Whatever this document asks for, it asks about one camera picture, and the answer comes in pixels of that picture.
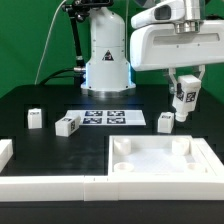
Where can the white square tabletop panel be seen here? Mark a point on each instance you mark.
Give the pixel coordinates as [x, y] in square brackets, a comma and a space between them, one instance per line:
[156, 155]

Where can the white right fence piece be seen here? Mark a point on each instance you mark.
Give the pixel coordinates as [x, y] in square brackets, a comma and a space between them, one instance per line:
[210, 156]

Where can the white fence piece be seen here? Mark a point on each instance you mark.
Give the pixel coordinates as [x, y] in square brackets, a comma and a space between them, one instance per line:
[6, 152]
[210, 156]

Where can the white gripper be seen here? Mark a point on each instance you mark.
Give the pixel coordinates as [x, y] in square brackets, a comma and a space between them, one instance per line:
[172, 34]

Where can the white front fence wall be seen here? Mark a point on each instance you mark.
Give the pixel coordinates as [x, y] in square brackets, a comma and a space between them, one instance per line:
[90, 188]

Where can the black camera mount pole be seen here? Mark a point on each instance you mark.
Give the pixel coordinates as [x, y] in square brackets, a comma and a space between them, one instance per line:
[78, 11]

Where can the white left fence piece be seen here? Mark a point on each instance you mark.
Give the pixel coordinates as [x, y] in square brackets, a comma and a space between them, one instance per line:
[6, 152]

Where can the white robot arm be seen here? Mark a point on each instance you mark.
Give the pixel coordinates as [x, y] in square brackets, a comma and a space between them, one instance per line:
[108, 70]

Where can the white fiducial marker sheet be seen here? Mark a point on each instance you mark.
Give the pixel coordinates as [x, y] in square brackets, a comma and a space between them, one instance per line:
[109, 117]

